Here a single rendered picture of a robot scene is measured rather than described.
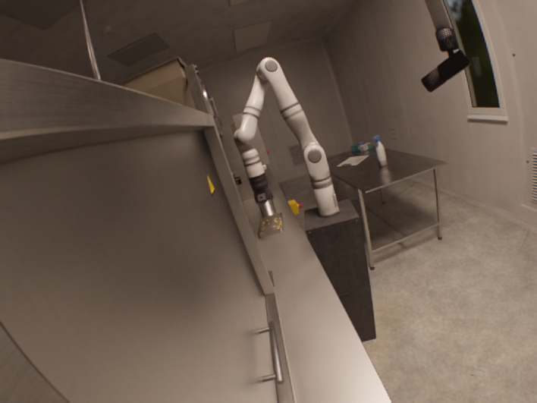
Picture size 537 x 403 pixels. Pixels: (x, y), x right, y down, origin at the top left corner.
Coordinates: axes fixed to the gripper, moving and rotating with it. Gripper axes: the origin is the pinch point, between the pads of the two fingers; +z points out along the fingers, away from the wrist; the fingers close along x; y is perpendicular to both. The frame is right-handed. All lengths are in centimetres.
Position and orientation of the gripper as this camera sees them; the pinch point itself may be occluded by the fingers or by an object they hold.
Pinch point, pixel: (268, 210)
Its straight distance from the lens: 119.5
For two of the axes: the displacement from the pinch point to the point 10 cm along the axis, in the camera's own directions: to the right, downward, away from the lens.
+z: 3.0, 9.1, 2.9
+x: 9.5, -2.7, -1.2
